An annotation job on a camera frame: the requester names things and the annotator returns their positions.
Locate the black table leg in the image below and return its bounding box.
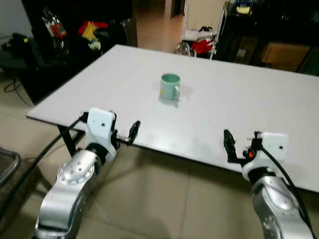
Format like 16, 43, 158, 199
57, 124, 86, 157

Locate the green ceramic mug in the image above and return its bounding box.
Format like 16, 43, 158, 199
159, 74, 181, 102

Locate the red cloth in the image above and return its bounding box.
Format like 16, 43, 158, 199
191, 39, 216, 56

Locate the brown cardboard box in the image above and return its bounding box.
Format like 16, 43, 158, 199
261, 42, 311, 71

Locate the red and yellow packet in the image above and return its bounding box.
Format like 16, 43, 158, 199
78, 20, 109, 43

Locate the grey woven chair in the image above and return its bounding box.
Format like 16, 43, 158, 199
0, 146, 48, 237

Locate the clear plastic snack bag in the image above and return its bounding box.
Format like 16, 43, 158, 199
42, 7, 69, 51

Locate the dark sideboard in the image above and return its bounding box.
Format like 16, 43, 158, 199
218, 0, 319, 76

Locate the white folding rack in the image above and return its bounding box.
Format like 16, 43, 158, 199
175, 0, 228, 59

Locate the small yellow box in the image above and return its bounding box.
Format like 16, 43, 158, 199
235, 4, 251, 15

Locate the black shelf cabinet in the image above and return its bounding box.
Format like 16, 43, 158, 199
21, 0, 139, 103

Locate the black bag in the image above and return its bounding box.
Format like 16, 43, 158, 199
1, 33, 36, 69

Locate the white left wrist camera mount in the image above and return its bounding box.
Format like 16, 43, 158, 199
86, 108, 117, 150

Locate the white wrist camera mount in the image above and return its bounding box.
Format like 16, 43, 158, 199
86, 108, 117, 150
242, 131, 289, 181

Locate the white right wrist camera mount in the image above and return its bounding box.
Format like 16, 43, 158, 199
242, 131, 289, 181

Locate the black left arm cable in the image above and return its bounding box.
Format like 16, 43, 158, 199
0, 116, 87, 222

